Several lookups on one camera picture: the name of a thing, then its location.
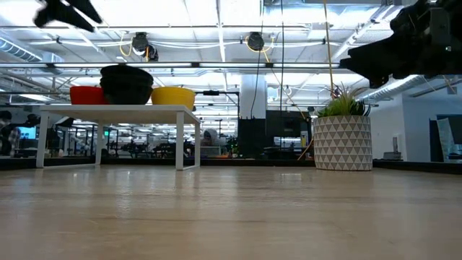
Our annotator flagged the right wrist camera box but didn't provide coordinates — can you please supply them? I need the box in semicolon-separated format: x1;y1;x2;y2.
428;6;453;48

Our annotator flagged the computer monitor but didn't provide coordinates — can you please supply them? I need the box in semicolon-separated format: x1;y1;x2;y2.
17;126;38;140

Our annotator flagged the black aluminium table frame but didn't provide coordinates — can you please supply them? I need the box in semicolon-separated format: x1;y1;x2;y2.
0;155;462;176

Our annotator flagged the yellow plastic mini bowl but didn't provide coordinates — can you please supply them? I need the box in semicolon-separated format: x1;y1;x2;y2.
151;86;197;111

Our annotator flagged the ceiling cable reel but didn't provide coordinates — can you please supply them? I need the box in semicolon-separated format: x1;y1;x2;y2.
130;31;160;62
246;31;266;52

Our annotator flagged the black floral pattern bowl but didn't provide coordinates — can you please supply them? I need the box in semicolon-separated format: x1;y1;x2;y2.
103;84;153;106
100;64;154;87

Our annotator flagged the person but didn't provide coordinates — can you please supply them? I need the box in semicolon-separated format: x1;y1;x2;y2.
0;110;22;158

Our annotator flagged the red plastic mini bowl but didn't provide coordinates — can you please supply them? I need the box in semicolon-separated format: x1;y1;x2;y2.
69;85;109;106

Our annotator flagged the white metal shelf rack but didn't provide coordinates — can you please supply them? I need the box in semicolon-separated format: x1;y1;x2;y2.
35;104;201;171

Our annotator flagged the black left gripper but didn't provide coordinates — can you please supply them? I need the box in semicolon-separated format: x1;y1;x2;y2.
34;0;103;33

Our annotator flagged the black hanging cable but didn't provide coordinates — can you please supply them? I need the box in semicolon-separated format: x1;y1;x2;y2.
279;0;285;109

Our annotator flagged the yellow hanging cable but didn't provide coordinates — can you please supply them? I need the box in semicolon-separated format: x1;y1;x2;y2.
296;0;336;161

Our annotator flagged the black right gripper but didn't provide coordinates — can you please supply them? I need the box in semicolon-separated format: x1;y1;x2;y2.
339;0;462;90

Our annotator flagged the potted succulent, patterned pot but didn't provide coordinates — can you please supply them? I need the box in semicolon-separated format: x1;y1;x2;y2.
313;82;373;172

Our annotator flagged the black cabinet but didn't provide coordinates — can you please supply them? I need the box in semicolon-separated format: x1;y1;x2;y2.
265;110;312;160

